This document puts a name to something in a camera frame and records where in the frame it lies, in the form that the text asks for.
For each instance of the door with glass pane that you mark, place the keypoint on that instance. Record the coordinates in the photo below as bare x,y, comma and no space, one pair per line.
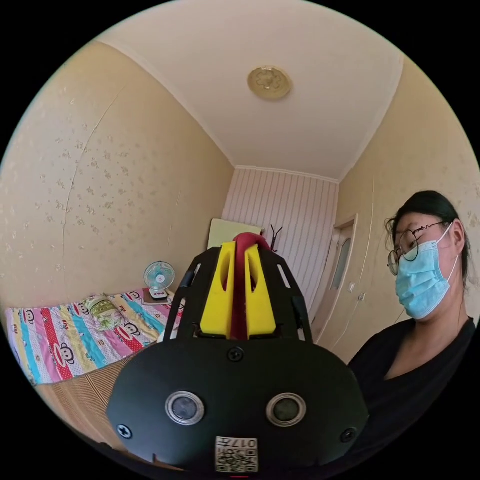
339,266

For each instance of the red long sleeve shirt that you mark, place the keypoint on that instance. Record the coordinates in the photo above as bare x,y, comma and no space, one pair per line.
240,292

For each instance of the bed with woven mat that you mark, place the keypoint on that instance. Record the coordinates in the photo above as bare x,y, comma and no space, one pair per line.
78,333

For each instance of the small white table fan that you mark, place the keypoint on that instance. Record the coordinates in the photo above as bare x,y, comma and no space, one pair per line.
159,282

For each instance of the person's body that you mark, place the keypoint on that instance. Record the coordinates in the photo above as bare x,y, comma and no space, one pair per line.
420,337

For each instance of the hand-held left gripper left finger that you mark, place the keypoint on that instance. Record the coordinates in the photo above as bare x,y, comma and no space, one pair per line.
216,300

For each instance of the pale yellow board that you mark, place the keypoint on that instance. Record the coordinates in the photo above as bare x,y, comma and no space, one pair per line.
228,234

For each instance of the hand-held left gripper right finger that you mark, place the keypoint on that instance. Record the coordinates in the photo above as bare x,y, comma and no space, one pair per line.
262,303

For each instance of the round ceiling lamp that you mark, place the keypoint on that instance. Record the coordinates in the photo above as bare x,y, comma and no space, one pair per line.
269,83

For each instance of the green floral pillow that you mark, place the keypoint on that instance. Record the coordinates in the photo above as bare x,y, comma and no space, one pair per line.
103,313

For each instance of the black coat rack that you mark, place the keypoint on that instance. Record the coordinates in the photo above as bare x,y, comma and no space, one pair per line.
274,235

